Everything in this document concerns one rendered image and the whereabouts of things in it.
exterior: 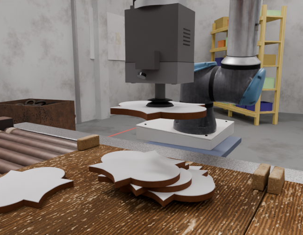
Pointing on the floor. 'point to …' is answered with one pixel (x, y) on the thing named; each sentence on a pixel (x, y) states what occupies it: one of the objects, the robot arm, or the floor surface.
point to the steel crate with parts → (39, 112)
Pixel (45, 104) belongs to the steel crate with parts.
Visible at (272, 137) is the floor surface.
